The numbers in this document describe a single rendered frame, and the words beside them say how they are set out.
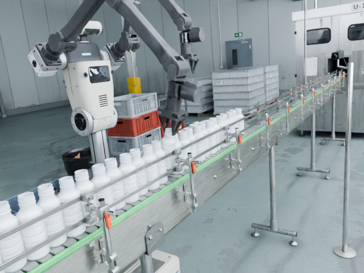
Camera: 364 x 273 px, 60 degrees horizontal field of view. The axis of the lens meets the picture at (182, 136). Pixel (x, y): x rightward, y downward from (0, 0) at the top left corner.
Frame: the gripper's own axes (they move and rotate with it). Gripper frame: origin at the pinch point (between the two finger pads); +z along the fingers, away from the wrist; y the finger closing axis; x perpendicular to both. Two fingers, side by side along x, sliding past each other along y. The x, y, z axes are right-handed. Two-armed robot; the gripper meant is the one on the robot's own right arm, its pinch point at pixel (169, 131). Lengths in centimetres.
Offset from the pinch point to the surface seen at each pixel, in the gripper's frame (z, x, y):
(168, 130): -1.0, -1.6, 0.5
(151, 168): 10.1, -13.5, 3.1
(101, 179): 6.1, -36.6, 1.6
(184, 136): 4.3, 10.7, 0.7
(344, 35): -45, 470, -7
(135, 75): 185, 780, -676
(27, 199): 3, -59, 0
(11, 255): 14, -66, 3
